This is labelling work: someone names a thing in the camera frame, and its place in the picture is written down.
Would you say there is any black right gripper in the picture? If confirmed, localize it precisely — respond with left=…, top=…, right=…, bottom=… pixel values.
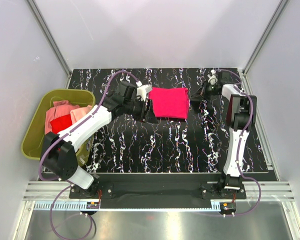
left=190, top=80, right=219, bottom=101

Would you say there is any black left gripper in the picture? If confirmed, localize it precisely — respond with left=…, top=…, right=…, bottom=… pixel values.
left=124, top=98, right=159, bottom=125

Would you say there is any magenta pink t-shirt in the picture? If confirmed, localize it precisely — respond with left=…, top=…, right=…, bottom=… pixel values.
left=149, top=87, right=190, bottom=120

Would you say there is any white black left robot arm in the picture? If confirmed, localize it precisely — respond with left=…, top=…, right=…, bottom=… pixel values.
left=40, top=81, right=158, bottom=198

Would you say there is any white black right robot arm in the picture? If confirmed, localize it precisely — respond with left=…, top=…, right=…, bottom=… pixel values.
left=190, top=69, right=257, bottom=199

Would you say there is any light pink shirt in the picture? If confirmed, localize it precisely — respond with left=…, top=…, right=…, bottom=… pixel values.
left=70, top=105, right=92, bottom=124

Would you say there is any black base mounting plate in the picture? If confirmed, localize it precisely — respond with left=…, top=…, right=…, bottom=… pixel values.
left=69, top=173, right=248, bottom=207

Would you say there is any salmon pink shirt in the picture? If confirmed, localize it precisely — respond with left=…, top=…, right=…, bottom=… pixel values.
left=44, top=100, right=80, bottom=134

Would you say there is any red folded shirt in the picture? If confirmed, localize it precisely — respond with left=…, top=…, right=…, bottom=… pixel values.
left=50, top=114, right=73, bottom=134

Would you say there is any olive green plastic bin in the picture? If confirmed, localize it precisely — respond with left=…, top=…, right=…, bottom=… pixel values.
left=21, top=89, right=96, bottom=161

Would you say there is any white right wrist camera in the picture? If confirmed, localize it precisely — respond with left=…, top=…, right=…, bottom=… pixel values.
left=208, top=69, right=218, bottom=85

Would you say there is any white slotted cable duct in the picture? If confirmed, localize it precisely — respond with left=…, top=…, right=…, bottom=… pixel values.
left=34, top=200, right=221, bottom=213

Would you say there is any aluminium right frame post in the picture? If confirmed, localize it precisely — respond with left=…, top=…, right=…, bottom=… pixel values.
left=242, top=0, right=290, bottom=75

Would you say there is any aluminium frame post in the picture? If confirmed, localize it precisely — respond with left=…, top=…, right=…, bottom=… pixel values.
left=25, top=0, right=72, bottom=77
left=242, top=0, right=290, bottom=75

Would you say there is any aluminium left frame post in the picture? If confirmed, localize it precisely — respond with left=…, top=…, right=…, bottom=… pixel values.
left=25, top=0, right=72, bottom=77

